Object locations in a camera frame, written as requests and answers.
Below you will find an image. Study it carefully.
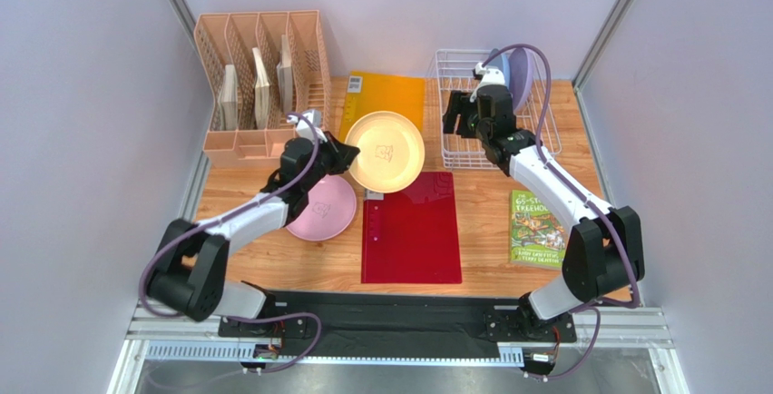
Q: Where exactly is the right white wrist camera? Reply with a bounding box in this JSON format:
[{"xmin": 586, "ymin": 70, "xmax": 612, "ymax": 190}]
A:
[{"xmin": 469, "ymin": 63, "xmax": 508, "ymax": 103}]

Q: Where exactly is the purple plate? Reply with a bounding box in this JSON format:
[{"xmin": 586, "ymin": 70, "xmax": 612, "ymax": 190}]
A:
[{"xmin": 507, "ymin": 48, "xmax": 535, "ymax": 114}]

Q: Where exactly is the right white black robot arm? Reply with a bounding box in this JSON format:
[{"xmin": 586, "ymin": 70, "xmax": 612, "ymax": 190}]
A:
[{"xmin": 443, "ymin": 85, "xmax": 644, "ymax": 320}]

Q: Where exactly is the right beige notebook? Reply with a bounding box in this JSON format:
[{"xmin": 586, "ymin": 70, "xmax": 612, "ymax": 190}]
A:
[{"xmin": 277, "ymin": 34, "xmax": 294, "ymax": 113}]

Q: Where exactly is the black base mat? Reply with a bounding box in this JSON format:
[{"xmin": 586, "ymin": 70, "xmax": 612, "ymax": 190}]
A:
[{"xmin": 218, "ymin": 291, "xmax": 577, "ymax": 359}]

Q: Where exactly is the white wire dish rack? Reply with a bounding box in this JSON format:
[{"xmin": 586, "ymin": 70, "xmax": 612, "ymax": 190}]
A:
[{"xmin": 427, "ymin": 49, "xmax": 551, "ymax": 170}]

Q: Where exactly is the middle beige notebook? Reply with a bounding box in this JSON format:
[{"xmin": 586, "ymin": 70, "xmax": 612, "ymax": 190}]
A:
[{"xmin": 251, "ymin": 47, "xmax": 271, "ymax": 129}]

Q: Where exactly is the aluminium rail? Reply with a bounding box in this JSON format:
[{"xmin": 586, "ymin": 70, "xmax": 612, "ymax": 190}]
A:
[{"xmin": 121, "ymin": 307, "xmax": 674, "ymax": 368}]

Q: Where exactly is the red plastic folder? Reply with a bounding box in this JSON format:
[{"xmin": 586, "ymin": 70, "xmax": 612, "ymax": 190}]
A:
[{"xmin": 361, "ymin": 172, "xmax": 463, "ymax": 284}]

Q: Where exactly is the yellow plate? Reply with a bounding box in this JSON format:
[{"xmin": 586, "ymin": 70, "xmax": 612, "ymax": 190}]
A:
[{"xmin": 345, "ymin": 111, "xmax": 425, "ymax": 193}]

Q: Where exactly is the green treehouse book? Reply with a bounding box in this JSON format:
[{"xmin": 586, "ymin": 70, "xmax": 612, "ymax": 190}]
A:
[{"xmin": 509, "ymin": 190, "xmax": 568, "ymax": 270}]

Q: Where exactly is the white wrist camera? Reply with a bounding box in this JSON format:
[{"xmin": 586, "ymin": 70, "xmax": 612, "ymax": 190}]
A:
[
  {"xmin": 469, "ymin": 63, "xmax": 508, "ymax": 103},
  {"xmin": 295, "ymin": 109, "xmax": 324, "ymax": 141}
]

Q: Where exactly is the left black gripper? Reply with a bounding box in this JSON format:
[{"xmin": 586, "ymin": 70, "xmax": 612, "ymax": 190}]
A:
[{"xmin": 302, "ymin": 131, "xmax": 359, "ymax": 192}]

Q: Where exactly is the pink plastic file organizer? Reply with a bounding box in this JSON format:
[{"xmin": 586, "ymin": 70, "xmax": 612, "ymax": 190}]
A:
[{"xmin": 194, "ymin": 10, "xmax": 335, "ymax": 168}]

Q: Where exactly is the beige notebook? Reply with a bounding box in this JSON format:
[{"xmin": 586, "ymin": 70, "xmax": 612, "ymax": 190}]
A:
[
  {"xmin": 277, "ymin": 34, "xmax": 294, "ymax": 113},
  {"xmin": 251, "ymin": 47, "xmax": 271, "ymax": 129},
  {"xmin": 219, "ymin": 64, "xmax": 239, "ymax": 131}
]

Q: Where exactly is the pink plate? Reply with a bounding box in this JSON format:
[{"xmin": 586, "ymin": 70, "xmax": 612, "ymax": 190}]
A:
[{"xmin": 286, "ymin": 176, "xmax": 357, "ymax": 241}]

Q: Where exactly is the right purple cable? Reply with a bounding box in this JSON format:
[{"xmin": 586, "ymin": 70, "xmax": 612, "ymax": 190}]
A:
[{"xmin": 476, "ymin": 43, "xmax": 642, "ymax": 381}]

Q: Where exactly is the left beige notebook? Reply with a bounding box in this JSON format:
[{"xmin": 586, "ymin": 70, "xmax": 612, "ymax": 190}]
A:
[{"xmin": 219, "ymin": 64, "xmax": 239, "ymax": 131}]

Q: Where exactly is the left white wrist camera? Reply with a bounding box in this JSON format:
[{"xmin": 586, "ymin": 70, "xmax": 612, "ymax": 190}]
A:
[{"xmin": 295, "ymin": 109, "xmax": 324, "ymax": 141}]

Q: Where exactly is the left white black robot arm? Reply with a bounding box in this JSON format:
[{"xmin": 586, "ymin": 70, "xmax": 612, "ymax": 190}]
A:
[{"xmin": 139, "ymin": 132, "xmax": 360, "ymax": 321}]

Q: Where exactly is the orange plastic folder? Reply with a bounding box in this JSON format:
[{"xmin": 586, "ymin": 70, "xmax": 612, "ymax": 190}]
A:
[{"xmin": 338, "ymin": 71, "xmax": 426, "ymax": 140}]

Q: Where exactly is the blue plate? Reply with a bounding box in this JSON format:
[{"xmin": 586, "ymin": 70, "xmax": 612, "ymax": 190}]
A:
[{"xmin": 486, "ymin": 54, "xmax": 511, "ymax": 88}]

